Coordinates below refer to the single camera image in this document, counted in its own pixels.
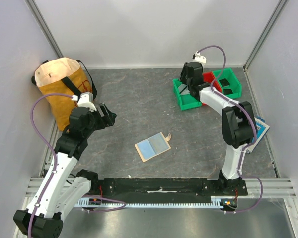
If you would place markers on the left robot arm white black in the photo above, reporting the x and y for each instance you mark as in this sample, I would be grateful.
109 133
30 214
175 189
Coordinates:
44 216

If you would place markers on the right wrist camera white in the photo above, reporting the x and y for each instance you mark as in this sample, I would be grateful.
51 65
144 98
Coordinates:
197 57

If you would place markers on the blue razor package box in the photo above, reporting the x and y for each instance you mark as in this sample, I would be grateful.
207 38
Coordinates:
262 129

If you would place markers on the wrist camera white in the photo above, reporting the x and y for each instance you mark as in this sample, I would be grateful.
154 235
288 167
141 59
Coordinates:
197 57
85 100

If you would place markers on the black card lower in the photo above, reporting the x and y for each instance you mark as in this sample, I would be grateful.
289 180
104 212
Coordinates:
227 91

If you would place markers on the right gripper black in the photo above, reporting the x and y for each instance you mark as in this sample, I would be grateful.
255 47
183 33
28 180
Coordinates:
186 81

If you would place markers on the black card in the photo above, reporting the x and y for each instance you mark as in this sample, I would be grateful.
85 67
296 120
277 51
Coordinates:
224 82
227 91

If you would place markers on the slotted cable duct rail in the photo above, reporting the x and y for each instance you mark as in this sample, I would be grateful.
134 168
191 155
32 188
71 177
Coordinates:
89 203

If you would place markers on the yellow paper tote bag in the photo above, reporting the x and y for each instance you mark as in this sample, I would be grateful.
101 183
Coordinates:
64 76

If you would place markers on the silver card in bin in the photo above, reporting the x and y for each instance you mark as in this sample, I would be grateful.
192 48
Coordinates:
183 90

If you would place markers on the aluminium frame profile rail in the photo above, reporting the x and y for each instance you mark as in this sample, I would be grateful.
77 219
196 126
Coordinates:
272 187

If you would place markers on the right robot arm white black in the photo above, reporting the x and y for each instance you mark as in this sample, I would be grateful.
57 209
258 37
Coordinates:
238 123

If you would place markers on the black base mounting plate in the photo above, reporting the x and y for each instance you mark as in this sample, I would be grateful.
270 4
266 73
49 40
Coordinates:
165 190

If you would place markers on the black card upper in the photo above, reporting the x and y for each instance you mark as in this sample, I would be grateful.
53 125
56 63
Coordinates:
224 82

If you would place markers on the right green plastic bin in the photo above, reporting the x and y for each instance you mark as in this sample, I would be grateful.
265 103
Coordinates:
235 84

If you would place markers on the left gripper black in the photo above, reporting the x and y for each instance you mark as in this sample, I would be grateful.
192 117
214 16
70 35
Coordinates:
105 121

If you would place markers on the green plastic bin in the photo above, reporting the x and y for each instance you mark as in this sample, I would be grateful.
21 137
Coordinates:
235 84
185 102

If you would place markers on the red plastic bin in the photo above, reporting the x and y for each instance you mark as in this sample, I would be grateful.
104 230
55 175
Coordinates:
208 78

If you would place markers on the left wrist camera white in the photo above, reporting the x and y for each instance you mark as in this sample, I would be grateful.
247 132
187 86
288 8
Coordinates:
85 100

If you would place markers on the left green plastic bin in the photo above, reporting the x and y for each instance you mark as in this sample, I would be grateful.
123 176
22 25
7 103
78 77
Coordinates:
185 102

